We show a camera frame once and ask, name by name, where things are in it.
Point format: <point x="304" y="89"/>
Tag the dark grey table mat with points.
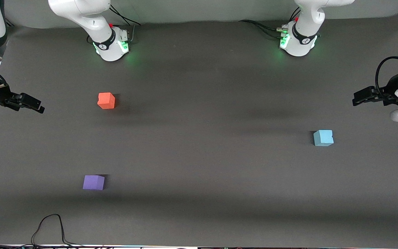
<point x="219" y="173"/>

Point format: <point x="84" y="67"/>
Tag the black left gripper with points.
<point x="389" y="90"/>

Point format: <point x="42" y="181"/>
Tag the orange foam block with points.
<point x="106" y="100"/>

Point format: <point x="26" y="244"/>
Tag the purple foam block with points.
<point x="93" y="182"/>

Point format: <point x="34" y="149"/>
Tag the aluminium frame profile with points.
<point x="8" y="22"/>

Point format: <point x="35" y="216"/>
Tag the light blue foam block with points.
<point x="323" y="137"/>

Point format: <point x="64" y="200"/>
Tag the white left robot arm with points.
<point x="304" y="31"/>

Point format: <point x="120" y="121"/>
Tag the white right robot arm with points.
<point x="92" y="20"/>

